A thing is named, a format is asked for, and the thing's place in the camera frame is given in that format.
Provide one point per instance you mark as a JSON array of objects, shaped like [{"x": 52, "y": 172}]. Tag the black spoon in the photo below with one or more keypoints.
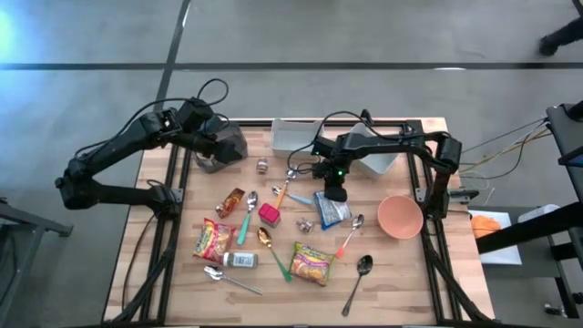
[{"x": 364, "y": 264}]

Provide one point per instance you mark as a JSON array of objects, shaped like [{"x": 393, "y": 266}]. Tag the clear plastic container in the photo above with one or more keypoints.
[{"x": 380, "y": 161}]

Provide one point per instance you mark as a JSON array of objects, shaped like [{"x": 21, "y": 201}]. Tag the black aluminium table frame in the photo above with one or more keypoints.
[{"x": 255, "y": 122}]

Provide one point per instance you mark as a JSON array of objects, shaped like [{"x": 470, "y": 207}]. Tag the dark gray translucent bin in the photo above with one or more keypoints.
[{"x": 203, "y": 165}]

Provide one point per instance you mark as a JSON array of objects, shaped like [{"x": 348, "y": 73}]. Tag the orange object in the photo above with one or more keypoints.
[{"x": 483, "y": 226}]

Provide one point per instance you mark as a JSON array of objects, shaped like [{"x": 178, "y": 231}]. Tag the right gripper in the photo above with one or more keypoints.
[{"x": 334, "y": 164}]

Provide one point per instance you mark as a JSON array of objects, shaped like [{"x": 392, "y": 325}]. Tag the white plastic bin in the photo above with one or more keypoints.
[{"x": 291, "y": 136}]

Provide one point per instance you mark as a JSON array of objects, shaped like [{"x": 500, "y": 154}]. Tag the orange snack bag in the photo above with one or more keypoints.
[{"x": 230, "y": 203}]

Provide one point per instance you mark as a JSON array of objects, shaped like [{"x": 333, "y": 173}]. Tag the black beam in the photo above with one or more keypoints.
[{"x": 524, "y": 230}]

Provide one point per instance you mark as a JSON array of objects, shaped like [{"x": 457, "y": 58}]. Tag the black side table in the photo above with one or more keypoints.
[{"x": 569, "y": 136}]

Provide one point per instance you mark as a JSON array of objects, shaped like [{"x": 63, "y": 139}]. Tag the red-lid patterned spice tin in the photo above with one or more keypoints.
[{"x": 268, "y": 214}]

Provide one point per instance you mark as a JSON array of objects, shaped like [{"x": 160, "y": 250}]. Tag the white sheet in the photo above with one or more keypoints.
[{"x": 501, "y": 257}]

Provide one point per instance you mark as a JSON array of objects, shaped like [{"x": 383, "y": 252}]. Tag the black table clamp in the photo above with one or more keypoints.
[{"x": 462, "y": 195}]

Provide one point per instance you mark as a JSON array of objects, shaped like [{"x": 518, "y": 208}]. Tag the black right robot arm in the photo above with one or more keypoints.
[{"x": 391, "y": 141}]

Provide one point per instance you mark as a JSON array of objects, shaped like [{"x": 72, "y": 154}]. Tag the salmon pink bowl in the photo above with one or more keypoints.
[{"x": 400, "y": 218}]

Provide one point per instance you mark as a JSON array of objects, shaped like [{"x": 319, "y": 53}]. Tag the blue ramen packet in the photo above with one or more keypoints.
[{"x": 334, "y": 215}]

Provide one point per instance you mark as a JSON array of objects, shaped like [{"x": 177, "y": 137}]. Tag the lime chili shrimp ramen packet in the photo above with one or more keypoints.
[{"x": 311, "y": 264}]

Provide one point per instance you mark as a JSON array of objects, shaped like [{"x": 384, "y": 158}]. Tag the person's foot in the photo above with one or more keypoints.
[{"x": 558, "y": 38}]

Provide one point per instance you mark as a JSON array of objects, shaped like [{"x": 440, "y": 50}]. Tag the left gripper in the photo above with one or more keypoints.
[{"x": 214, "y": 130}]

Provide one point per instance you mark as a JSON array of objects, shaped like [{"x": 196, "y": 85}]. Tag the sesame seasoning blend jar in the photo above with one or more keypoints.
[{"x": 241, "y": 260}]

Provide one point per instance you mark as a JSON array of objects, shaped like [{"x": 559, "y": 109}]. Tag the white container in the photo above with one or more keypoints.
[{"x": 535, "y": 213}]

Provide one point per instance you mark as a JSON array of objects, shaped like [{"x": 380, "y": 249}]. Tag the all-silver spoon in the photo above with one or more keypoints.
[{"x": 213, "y": 273}]

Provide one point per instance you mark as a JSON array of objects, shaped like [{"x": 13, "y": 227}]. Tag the red beef ramen packet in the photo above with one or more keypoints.
[{"x": 213, "y": 240}]

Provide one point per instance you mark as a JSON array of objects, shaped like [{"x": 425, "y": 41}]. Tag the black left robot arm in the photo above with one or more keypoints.
[{"x": 114, "y": 146}]

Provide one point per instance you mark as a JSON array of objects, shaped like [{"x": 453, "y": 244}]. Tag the gray metal stand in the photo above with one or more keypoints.
[{"x": 27, "y": 223}]

